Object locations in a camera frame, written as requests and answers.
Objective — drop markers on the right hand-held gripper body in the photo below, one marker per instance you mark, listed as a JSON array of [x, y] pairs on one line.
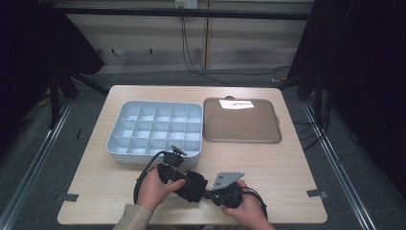
[[228, 195]]

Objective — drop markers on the white wall socket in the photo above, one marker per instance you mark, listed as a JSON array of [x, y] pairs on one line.
[[186, 4]]

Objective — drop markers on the black horizontal bar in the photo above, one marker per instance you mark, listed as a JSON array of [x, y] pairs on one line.
[[178, 13]]

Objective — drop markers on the black metal stand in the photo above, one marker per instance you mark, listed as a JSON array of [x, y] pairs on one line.
[[55, 99]]

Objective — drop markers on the grey tape piece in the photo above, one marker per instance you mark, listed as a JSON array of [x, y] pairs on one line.
[[67, 197], [316, 193]]

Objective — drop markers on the light blue divided storage box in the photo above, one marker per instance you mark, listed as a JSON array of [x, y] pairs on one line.
[[150, 127]]

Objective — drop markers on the black sock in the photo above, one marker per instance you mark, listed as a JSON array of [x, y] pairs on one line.
[[194, 188]]

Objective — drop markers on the small black floor piece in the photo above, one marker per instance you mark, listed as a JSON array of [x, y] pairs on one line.
[[78, 134]]

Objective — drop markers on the brown square tray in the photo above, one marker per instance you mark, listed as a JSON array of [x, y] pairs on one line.
[[241, 124]]

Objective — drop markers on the dark curtain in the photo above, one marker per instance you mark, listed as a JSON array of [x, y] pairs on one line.
[[367, 80], [28, 57]]

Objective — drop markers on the person's right hand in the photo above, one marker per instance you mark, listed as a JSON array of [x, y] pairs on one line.
[[250, 212]]

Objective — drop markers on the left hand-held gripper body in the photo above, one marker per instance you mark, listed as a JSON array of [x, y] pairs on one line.
[[170, 171]]

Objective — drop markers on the metal floor rail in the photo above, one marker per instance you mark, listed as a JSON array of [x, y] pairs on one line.
[[338, 166], [35, 166]]

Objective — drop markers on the person's left hand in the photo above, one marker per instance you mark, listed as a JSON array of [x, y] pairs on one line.
[[153, 191]]

